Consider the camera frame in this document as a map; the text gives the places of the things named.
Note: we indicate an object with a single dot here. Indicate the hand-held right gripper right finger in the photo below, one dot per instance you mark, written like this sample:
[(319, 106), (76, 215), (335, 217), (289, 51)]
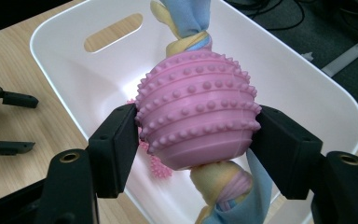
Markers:
[(289, 152)]

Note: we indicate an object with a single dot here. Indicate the pink spiky bone toy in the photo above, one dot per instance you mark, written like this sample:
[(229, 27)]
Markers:
[(160, 168)]

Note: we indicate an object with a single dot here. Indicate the white plastic bin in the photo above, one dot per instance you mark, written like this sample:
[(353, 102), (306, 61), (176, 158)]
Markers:
[(74, 77)]

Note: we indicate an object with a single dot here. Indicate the small white paper scrap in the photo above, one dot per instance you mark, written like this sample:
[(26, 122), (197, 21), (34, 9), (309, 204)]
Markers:
[(307, 56)]

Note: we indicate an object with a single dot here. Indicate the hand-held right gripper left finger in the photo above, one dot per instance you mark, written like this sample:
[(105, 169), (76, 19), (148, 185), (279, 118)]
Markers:
[(115, 149)]

